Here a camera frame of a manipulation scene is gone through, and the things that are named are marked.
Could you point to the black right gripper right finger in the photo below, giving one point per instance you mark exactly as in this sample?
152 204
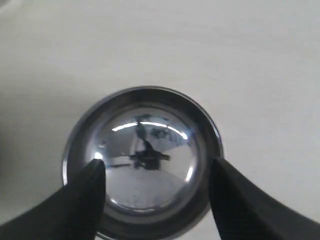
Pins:
242 211

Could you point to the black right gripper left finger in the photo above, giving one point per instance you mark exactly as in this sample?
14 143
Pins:
74 212

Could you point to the smooth steel bowl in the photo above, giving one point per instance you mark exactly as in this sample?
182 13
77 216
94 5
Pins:
156 144

